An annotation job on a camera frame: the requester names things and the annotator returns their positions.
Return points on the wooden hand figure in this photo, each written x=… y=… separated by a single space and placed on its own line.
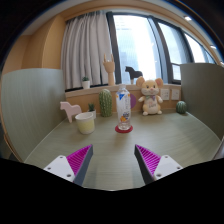
x=109 y=66

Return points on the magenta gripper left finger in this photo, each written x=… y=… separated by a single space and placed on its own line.
x=72 y=167

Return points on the white wall socket left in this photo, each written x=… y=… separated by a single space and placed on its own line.
x=165 y=94

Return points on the beige plush mouse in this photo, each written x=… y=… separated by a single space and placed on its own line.
x=150 y=95

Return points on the pink toy horse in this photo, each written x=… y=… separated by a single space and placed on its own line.
x=70 y=110

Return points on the red round coaster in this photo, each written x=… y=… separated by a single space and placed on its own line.
x=117 y=129

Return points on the white wall socket right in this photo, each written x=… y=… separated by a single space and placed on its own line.
x=175 y=94

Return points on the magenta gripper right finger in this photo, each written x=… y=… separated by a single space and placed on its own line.
x=154 y=167

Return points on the left grey-green partition panel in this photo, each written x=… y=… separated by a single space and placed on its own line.
x=30 y=107

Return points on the white wall socket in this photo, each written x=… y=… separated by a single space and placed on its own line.
x=175 y=94
x=165 y=94

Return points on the purple number seven sticker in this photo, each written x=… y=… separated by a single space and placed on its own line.
x=133 y=100

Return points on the pale yellow cup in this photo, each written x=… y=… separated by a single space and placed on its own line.
x=85 y=122

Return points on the clear plastic water bottle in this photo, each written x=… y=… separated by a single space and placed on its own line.
x=123 y=106

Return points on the black toy horse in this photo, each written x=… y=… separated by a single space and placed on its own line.
x=133 y=74

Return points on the right grey-green partition panel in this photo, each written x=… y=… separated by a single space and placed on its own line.
x=202 y=87

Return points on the tall green ceramic cactus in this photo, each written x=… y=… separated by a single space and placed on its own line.
x=105 y=100

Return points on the small plant in white pot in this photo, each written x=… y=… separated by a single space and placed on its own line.
x=85 y=83

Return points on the small round green cactus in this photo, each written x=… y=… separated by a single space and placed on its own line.
x=181 y=107

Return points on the grey curtain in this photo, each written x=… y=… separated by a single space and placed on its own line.
x=86 y=41

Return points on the grey-green partition panel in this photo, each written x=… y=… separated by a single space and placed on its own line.
x=30 y=107
x=202 y=87

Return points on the tiny succulent in white pot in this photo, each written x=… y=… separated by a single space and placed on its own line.
x=91 y=108

